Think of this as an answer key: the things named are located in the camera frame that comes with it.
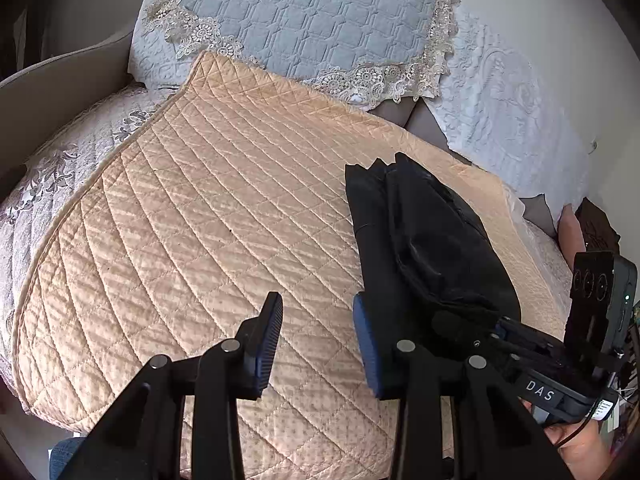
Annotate blue denim cloth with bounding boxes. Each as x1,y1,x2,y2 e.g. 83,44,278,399
47,437,88,480

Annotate black garment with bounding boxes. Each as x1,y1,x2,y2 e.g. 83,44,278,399
345,152,523,346

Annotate grey floral lace cover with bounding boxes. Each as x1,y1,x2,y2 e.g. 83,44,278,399
0,85,173,396

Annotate person's right hand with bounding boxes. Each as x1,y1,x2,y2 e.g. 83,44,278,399
520,397,608,468

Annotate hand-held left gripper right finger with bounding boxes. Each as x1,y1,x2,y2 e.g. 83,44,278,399
352,292,574,480

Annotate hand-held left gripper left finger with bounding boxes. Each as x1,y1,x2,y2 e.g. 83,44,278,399
50,291,284,480

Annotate dark brown patterned object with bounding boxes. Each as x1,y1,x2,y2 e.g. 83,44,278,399
575,197,621,256

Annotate blue-grey quilted lace-trimmed cover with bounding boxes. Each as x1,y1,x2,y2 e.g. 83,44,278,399
142,0,462,111

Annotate pink cushion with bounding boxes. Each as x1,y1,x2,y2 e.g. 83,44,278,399
557,204,586,267

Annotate peach quilted blanket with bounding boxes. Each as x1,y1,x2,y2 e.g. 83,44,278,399
10,50,576,480

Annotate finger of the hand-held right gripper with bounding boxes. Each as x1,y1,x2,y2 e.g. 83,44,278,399
432,310,568,376

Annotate black cable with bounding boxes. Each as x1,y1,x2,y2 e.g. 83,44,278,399
552,415,593,448

